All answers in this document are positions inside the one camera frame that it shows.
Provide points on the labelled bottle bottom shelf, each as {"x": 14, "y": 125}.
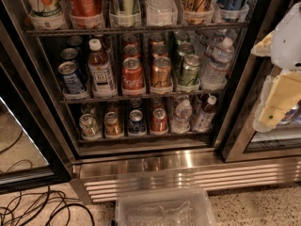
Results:
{"x": 204, "y": 114}

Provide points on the red can bottom shelf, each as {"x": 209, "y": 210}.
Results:
{"x": 158, "y": 120}

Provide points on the orange LaCroix can front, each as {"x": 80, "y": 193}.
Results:
{"x": 160, "y": 72}

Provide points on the gold can bottom shelf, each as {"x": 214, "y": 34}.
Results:
{"x": 112, "y": 124}

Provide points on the open glass fridge door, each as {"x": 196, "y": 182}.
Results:
{"x": 28, "y": 155}

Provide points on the green can front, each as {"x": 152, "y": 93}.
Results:
{"x": 189, "y": 70}

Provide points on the blue Pepsi can front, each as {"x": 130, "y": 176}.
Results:
{"x": 71, "y": 77}

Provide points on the clear plastic bin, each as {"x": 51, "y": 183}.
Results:
{"x": 165, "y": 207}

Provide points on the red Coca-Cola can front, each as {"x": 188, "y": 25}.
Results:
{"x": 132, "y": 74}

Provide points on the iced tea bottle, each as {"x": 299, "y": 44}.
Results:
{"x": 100, "y": 67}

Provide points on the small water bottle bottom shelf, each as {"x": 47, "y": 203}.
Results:
{"x": 182, "y": 115}

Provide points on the white can bottom shelf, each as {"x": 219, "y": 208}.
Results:
{"x": 89, "y": 125}

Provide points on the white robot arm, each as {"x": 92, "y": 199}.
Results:
{"x": 286, "y": 41}

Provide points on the water bottle middle shelf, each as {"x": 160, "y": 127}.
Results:
{"x": 220, "y": 61}

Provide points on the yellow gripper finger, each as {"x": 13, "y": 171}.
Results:
{"x": 279, "y": 95}
{"x": 263, "y": 48}

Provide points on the blue can bottom shelf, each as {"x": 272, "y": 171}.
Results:
{"x": 136, "y": 123}

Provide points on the fridge vent grille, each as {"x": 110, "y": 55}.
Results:
{"x": 106, "y": 181}

